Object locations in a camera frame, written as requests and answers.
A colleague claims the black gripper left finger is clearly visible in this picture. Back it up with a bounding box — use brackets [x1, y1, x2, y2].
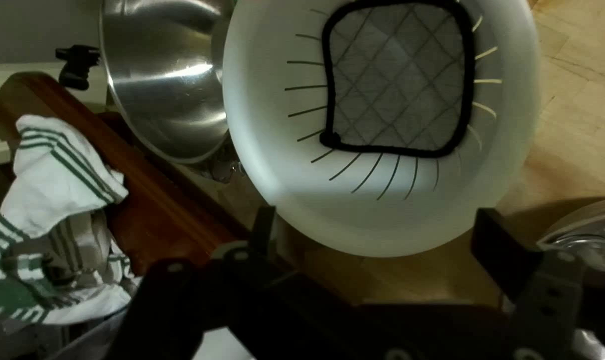
[249, 203, 279, 260]

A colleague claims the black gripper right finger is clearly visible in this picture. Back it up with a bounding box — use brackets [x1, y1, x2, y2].
[469, 206, 551, 304]

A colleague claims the black-edged white quilted mat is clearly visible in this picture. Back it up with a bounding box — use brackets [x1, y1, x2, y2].
[317, 0, 479, 160]

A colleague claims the steel bowl with utensils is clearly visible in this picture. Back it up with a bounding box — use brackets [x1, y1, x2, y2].
[535, 194, 605, 275]

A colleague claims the dark brown wooden counter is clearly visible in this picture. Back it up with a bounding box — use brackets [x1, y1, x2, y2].
[0, 70, 253, 275]

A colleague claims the white ceramic bowl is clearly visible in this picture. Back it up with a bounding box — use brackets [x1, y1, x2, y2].
[219, 0, 543, 260]

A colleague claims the large stainless steel mixing bowl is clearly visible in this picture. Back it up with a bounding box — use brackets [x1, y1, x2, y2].
[100, 0, 237, 166]

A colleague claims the green striped white towel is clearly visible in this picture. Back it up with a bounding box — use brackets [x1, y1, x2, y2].
[0, 111, 141, 328]

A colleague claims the black clamp mount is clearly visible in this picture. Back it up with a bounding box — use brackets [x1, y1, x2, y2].
[54, 41, 104, 93]

